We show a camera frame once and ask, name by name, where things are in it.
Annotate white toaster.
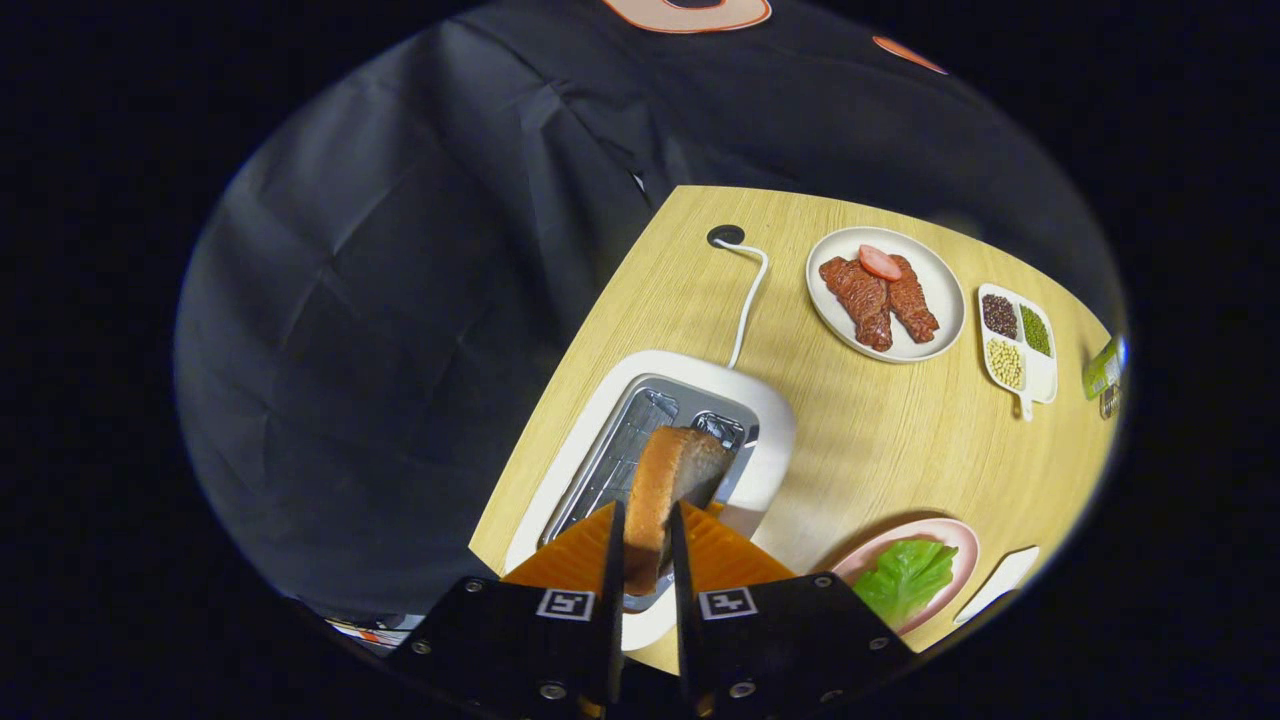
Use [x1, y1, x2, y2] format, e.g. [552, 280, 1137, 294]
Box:
[503, 349, 797, 653]

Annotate round grey plate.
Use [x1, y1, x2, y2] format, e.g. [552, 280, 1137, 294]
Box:
[805, 227, 967, 363]

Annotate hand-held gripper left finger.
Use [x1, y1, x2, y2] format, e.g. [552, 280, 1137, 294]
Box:
[385, 500, 627, 720]

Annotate silver green bottle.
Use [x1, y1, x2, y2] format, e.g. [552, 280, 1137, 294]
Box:
[1082, 335, 1129, 401]

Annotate toasted bread slice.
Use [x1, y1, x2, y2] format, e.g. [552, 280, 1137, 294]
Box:
[622, 426, 736, 597]

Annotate yellow beans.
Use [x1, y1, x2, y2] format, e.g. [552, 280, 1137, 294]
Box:
[986, 338, 1026, 391]

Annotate brown meat piece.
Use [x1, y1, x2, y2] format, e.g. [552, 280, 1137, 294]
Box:
[818, 256, 894, 352]
[885, 254, 941, 344]

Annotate white divided dish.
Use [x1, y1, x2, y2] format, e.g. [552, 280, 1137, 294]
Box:
[977, 283, 1059, 422]

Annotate black backdrop cloth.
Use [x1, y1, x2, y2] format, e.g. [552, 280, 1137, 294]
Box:
[175, 0, 1126, 641]

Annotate green lettuce leaf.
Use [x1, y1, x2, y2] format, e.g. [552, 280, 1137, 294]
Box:
[852, 538, 959, 631]

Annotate pink round plate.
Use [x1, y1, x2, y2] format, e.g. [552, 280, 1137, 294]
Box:
[830, 516, 982, 637]

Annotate white rectangular plate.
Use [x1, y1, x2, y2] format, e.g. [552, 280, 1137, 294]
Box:
[953, 545, 1041, 626]

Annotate white toaster cable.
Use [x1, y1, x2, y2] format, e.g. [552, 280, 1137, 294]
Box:
[712, 238, 770, 370]

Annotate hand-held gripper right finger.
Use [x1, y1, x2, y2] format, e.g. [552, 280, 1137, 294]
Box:
[668, 500, 916, 720]

